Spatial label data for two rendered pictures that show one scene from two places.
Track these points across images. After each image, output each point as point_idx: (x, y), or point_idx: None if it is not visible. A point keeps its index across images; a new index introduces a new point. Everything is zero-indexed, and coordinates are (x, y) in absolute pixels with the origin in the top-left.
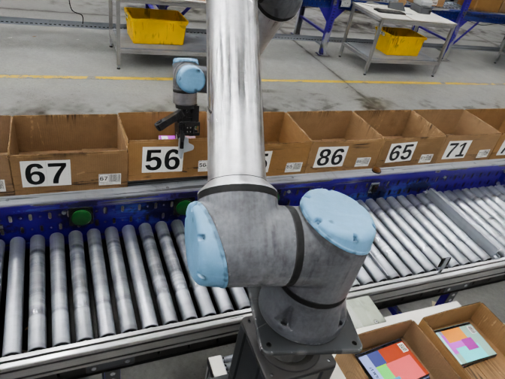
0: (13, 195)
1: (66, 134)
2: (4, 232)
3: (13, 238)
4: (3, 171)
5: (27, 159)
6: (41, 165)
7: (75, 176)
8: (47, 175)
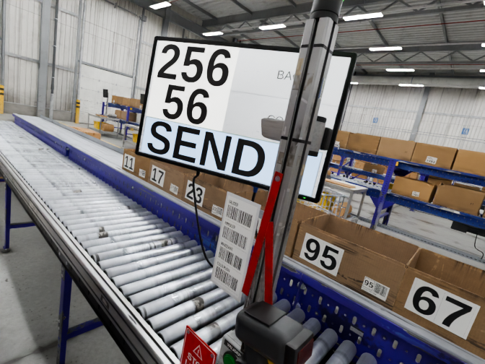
0: (389, 309)
1: (471, 292)
2: (361, 342)
3: (367, 353)
4: (392, 279)
5: (425, 279)
6: (439, 293)
7: (477, 332)
8: (439, 310)
